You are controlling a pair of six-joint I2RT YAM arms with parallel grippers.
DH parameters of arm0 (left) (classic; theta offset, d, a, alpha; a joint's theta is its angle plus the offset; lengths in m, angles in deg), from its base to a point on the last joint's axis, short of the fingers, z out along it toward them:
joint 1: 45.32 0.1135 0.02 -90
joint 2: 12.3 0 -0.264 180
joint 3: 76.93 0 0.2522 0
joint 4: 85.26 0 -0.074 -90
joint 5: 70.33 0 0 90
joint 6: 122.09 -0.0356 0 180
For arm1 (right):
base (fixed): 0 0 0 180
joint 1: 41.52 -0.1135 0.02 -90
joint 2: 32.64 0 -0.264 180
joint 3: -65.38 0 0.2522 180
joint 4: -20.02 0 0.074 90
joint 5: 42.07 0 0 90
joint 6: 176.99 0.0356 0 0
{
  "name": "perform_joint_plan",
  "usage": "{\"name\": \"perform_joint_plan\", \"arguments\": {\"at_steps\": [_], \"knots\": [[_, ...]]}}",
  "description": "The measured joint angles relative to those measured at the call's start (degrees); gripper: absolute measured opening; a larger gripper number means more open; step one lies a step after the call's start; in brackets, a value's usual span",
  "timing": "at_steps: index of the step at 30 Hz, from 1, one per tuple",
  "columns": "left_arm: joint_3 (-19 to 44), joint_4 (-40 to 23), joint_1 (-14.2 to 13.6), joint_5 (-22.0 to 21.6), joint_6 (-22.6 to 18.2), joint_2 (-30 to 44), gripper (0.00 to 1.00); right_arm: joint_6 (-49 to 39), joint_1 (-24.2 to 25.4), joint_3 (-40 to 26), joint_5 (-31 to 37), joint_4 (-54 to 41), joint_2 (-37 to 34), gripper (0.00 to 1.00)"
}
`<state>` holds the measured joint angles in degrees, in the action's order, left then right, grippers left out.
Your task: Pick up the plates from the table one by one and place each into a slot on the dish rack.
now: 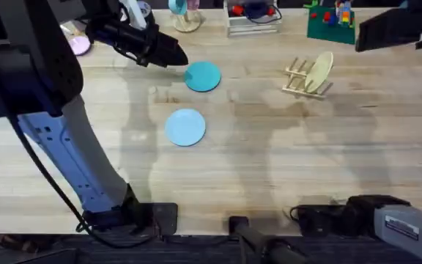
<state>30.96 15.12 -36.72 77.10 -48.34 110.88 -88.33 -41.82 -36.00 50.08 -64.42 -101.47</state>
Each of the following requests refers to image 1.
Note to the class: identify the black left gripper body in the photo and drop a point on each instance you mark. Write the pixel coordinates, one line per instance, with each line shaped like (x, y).
(130, 38)

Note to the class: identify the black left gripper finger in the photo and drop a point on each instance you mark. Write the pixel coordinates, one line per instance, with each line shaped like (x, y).
(165, 60)
(170, 45)

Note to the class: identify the light blue plate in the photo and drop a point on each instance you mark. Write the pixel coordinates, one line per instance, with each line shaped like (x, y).
(185, 127)

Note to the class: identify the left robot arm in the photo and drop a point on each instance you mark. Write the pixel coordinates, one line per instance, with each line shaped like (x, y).
(31, 55)

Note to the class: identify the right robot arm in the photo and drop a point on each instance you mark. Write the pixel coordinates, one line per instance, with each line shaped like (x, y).
(398, 227)

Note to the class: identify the wooden peg rack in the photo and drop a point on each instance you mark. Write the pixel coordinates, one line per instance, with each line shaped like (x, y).
(295, 82)

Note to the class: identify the wooden cup stand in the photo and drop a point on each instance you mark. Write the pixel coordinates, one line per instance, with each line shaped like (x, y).
(187, 22)

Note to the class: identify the teal plate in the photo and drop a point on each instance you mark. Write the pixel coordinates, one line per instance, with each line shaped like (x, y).
(202, 76)

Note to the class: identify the blue cup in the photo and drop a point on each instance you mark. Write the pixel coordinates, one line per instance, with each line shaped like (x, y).
(177, 5)

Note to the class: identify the pink cup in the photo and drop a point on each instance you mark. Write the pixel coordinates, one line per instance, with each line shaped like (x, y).
(193, 3)

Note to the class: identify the lilac plate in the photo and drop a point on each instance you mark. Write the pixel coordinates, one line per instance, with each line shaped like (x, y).
(80, 45)

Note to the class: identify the white filled crate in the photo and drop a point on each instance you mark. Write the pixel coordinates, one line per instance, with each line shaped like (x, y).
(253, 23)

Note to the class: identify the cream plate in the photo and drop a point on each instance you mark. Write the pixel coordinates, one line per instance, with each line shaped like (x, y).
(319, 71)

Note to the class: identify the green board with toy blocks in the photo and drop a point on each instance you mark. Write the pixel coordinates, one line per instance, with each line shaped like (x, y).
(330, 31)

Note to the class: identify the black stand pole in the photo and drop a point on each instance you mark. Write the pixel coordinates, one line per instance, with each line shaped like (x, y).
(255, 238)

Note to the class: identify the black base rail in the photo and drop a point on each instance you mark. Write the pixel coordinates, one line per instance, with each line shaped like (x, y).
(123, 253)

